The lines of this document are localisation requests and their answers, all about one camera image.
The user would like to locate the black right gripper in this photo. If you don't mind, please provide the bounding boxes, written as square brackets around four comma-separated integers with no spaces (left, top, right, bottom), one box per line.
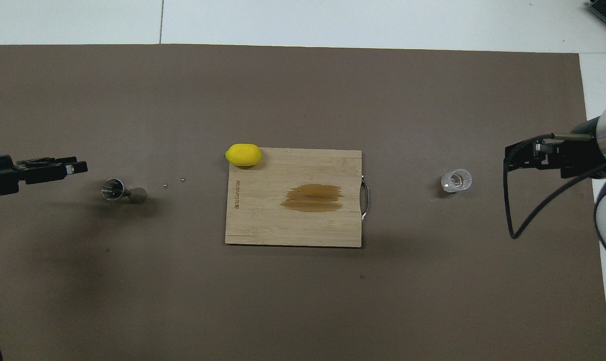
[504,118,606,179]

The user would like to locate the clear glass cup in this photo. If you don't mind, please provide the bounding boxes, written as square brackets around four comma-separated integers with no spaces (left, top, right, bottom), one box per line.
[441,168,473,194]

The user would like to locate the steel double jigger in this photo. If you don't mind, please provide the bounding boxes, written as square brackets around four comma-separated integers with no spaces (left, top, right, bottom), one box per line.
[101,178,148,204]

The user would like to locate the yellow lemon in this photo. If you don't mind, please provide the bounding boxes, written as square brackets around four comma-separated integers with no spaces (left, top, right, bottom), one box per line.
[225,143,262,167]

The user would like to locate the wooden cutting board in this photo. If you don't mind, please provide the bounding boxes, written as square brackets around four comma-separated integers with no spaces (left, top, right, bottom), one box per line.
[225,147,370,248]

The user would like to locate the brown table mat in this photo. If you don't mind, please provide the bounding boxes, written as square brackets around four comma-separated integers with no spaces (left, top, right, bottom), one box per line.
[0,44,606,361]

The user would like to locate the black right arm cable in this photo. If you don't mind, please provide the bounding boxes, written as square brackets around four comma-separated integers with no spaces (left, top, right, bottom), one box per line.
[502,132,606,240]

